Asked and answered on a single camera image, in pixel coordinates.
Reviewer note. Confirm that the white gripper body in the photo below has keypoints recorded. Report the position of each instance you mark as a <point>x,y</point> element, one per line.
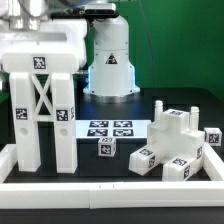
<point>58,46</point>

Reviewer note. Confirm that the white chair back frame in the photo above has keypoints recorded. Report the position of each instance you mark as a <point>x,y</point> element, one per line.
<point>42,90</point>

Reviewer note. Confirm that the white tagged cube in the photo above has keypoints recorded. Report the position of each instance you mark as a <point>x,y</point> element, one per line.
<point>213,136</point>
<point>107,146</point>

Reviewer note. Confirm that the white seat block with pegs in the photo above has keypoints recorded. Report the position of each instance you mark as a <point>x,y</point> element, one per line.
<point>175,134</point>

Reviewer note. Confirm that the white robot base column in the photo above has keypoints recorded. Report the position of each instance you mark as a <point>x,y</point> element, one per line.
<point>111,76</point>

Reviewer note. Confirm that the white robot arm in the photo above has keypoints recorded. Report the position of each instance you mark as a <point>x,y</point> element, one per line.
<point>27,15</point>

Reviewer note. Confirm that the white chair seat plate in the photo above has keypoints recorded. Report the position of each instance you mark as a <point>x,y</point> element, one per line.
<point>87,129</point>

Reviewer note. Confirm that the black camera on stand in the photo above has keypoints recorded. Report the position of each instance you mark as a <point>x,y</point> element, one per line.
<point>93,11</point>

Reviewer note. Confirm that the white left barrier rail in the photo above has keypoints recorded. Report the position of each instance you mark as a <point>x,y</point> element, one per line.
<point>8,159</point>

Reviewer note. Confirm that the white barrier rail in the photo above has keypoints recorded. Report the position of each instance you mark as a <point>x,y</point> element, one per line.
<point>212,163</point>
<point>8,159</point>
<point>111,195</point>

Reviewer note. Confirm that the white front barrier rail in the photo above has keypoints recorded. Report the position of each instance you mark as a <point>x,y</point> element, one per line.
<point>111,195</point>

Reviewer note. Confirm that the white right barrier rail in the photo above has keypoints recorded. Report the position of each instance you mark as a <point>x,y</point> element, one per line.
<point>212,163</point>

